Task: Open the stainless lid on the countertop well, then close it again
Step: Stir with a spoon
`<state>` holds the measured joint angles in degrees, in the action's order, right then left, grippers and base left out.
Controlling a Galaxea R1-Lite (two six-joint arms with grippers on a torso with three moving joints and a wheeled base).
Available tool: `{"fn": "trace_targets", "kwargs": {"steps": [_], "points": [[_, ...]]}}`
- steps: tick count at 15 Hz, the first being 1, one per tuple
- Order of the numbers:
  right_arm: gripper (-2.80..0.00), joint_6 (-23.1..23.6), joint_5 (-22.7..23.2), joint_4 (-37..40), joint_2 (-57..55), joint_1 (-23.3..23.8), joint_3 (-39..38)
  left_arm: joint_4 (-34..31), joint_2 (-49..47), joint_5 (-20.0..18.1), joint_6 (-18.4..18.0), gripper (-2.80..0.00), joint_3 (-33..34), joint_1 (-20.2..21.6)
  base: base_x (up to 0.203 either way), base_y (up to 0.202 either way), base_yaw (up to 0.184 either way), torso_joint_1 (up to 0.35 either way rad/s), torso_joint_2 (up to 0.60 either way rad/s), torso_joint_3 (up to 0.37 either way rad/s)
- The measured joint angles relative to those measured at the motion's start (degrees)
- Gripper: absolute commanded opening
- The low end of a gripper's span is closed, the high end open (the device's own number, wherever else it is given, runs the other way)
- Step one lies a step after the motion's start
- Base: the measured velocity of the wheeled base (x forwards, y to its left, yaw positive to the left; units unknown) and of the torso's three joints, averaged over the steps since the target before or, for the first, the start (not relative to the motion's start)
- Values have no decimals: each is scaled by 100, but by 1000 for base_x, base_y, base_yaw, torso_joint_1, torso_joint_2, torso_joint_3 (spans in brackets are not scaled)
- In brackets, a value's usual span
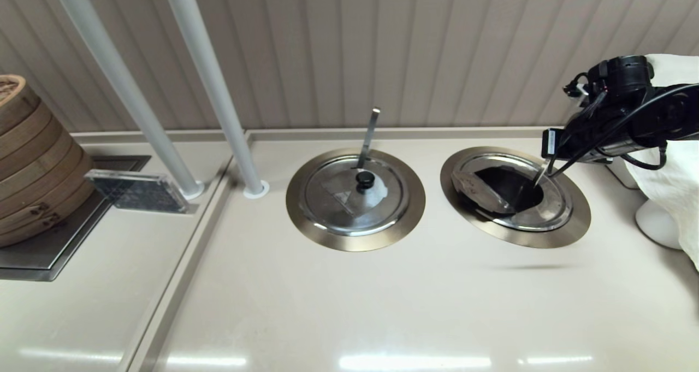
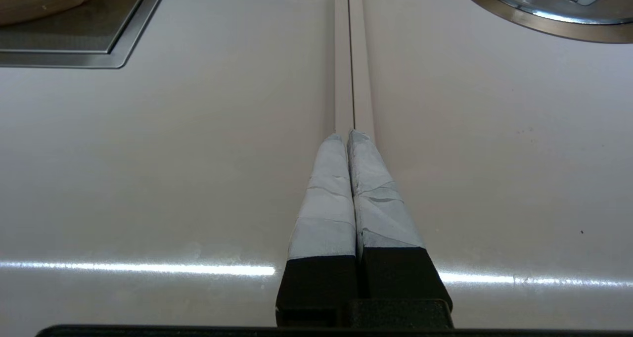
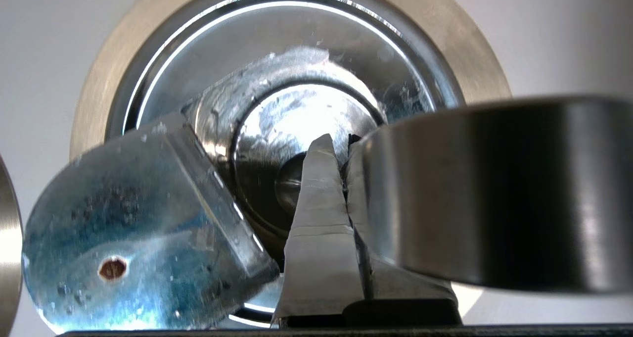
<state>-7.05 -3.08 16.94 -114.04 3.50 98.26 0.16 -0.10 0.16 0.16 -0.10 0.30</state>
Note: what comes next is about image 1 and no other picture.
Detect white round base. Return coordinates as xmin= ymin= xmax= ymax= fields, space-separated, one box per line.
xmin=633 ymin=199 xmax=680 ymax=250

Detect black camera cable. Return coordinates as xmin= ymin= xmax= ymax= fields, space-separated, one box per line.
xmin=548 ymin=82 xmax=699 ymax=177

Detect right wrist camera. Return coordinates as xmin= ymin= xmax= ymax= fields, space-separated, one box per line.
xmin=564 ymin=73 xmax=597 ymax=101

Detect white round pole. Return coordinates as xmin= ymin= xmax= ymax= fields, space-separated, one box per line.
xmin=48 ymin=0 xmax=205 ymax=200
xmin=160 ymin=0 xmax=270 ymax=199

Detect clear acrylic sign block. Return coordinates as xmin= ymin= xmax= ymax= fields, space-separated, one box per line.
xmin=85 ymin=169 xmax=198 ymax=214

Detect ladle handle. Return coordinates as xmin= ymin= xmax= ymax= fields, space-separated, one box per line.
xmin=532 ymin=160 xmax=552 ymax=190
xmin=358 ymin=108 xmax=381 ymax=170

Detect white box appliance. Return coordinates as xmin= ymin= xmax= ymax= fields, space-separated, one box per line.
xmin=603 ymin=156 xmax=637 ymax=190

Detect steel soup pot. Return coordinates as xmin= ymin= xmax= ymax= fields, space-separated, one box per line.
xmin=472 ymin=166 xmax=546 ymax=214

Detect steel hinged lid black knob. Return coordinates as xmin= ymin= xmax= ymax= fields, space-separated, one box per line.
xmin=301 ymin=155 xmax=409 ymax=236
xmin=453 ymin=152 xmax=574 ymax=232

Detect stacked bamboo steamer baskets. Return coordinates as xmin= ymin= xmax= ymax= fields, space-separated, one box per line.
xmin=0 ymin=75 xmax=97 ymax=248

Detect steel recessed steamer tray frame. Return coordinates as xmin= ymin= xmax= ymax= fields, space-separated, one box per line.
xmin=0 ymin=155 xmax=152 ymax=281

